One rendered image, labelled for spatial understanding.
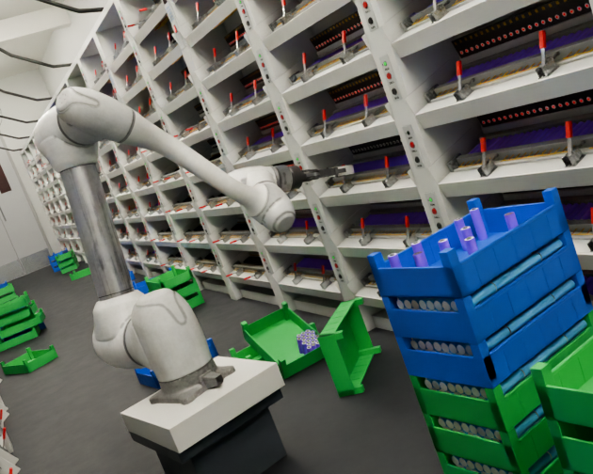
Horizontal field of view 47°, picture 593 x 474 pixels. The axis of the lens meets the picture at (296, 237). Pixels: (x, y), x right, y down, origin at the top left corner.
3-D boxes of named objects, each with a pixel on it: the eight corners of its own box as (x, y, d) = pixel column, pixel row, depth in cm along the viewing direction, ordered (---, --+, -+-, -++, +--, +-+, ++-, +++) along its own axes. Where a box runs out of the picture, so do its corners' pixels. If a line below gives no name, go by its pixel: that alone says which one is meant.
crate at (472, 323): (478, 344, 109) (462, 298, 108) (394, 336, 126) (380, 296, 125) (582, 269, 125) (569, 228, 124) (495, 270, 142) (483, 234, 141)
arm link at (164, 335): (180, 382, 172) (145, 302, 169) (140, 384, 185) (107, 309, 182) (224, 352, 184) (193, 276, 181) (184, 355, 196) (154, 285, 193)
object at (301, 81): (380, 66, 188) (352, 23, 184) (288, 104, 242) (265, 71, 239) (427, 26, 194) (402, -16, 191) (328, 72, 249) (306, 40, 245)
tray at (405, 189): (424, 198, 194) (407, 171, 191) (325, 207, 249) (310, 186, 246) (469, 156, 201) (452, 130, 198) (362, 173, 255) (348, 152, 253)
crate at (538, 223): (462, 298, 108) (447, 252, 107) (380, 296, 125) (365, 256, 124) (569, 228, 124) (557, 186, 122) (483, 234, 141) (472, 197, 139)
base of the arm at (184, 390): (196, 405, 169) (187, 385, 168) (148, 403, 184) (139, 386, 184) (247, 369, 181) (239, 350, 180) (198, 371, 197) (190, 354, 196)
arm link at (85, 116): (137, 97, 185) (111, 112, 195) (75, 68, 173) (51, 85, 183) (129, 141, 181) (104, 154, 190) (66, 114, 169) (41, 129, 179)
